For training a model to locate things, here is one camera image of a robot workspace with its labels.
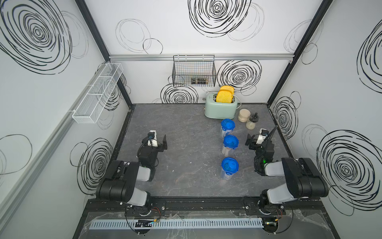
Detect clear plastic container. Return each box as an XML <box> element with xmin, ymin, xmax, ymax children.
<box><xmin>220</xmin><ymin>168</ymin><xmax>237</xmax><ymax>180</ymax></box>

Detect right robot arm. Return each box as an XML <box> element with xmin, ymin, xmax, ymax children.
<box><xmin>245</xmin><ymin>129</ymin><xmax>329</xmax><ymax>208</ymax></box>

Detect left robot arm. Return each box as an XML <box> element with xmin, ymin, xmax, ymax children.
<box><xmin>96</xmin><ymin>131</ymin><xmax>168</xmax><ymax>211</ymax></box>

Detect small bottle black cap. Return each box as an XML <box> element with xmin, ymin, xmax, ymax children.
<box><xmin>246</xmin><ymin>113</ymin><xmax>259</xmax><ymax>130</ymax></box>

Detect middle clear container blue lid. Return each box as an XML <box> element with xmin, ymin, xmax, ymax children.
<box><xmin>221</xmin><ymin>134</ymin><xmax>239</xmax><ymax>157</ymax></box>

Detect clear container blue lid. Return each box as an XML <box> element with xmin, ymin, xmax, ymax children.
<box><xmin>221</xmin><ymin>119</ymin><xmax>235</xmax><ymax>138</ymax></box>
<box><xmin>221</xmin><ymin>134</ymin><xmax>239</xmax><ymax>157</ymax></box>

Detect beige round jar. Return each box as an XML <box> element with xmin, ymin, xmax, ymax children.
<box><xmin>238</xmin><ymin>109</ymin><xmax>251</xmax><ymax>122</ymax></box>

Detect far clear container blue lid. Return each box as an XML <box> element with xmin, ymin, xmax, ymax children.
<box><xmin>221</xmin><ymin>119</ymin><xmax>235</xmax><ymax>138</ymax></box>

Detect mint green toaster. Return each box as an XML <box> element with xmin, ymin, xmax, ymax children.
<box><xmin>204</xmin><ymin>92</ymin><xmax>242</xmax><ymax>120</ymax></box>

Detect yellow sponge toast front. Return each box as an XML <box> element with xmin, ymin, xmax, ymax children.
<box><xmin>216</xmin><ymin>90</ymin><xmax>233</xmax><ymax>104</ymax></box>

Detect yellow sponge toast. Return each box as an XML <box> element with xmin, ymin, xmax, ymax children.
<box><xmin>216</xmin><ymin>90</ymin><xmax>233</xmax><ymax>104</ymax></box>
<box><xmin>220</xmin><ymin>86</ymin><xmax>235</xmax><ymax>95</ymax></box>

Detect yellow sponge toast back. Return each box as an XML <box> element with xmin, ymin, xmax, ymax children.
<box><xmin>220</xmin><ymin>86</ymin><xmax>235</xmax><ymax>95</ymax></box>

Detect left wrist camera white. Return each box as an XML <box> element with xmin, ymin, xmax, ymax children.
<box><xmin>147</xmin><ymin>130</ymin><xmax>158</xmax><ymax>147</ymax></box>

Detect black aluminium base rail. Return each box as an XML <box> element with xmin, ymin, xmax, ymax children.
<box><xmin>83</xmin><ymin>196</ymin><xmax>324</xmax><ymax>216</ymax></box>

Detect white mesh wall shelf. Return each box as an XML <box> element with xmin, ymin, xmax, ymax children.
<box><xmin>72</xmin><ymin>62</ymin><xmax>123</xmax><ymax>124</ymax></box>

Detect white slotted cable duct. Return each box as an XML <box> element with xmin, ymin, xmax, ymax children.
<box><xmin>89</xmin><ymin>218</ymin><xmax>264</xmax><ymax>230</ymax></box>

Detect black wire wall basket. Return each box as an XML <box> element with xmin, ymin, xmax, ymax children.
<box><xmin>172</xmin><ymin>54</ymin><xmax>217</xmax><ymax>87</ymax></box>

